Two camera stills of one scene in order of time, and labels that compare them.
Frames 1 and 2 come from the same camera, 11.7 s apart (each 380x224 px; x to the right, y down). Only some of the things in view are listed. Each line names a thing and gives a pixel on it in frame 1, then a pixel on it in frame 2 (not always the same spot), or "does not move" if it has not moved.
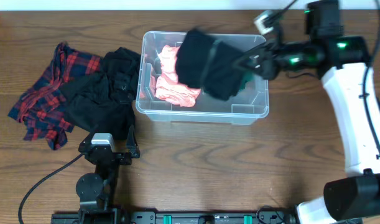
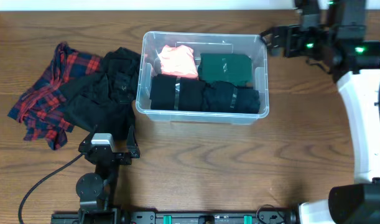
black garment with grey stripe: x=203 y=61 → x=170 y=92
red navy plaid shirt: x=42 y=110 does not move
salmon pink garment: x=168 y=88 → x=178 y=61
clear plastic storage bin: x=161 y=98 does not move
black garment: x=106 y=102 does not move
